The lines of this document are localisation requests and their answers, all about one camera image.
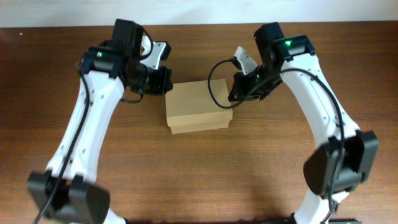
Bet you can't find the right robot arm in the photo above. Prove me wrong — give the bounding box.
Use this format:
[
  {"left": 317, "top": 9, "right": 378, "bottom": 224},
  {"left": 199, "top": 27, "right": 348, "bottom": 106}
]
[{"left": 228, "top": 22, "right": 379, "bottom": 223}]

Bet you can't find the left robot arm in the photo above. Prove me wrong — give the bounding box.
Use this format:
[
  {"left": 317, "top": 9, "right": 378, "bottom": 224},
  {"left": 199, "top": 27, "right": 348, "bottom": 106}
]
[{"left": 27, "top": 19, "right": 173, "bottom": 223}]

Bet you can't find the brown cardboard box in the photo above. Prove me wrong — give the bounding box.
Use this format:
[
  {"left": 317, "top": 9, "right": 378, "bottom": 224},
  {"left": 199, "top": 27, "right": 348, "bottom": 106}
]
[{"left": 165, "top": 80, "right": 233, "bottom": 134}]

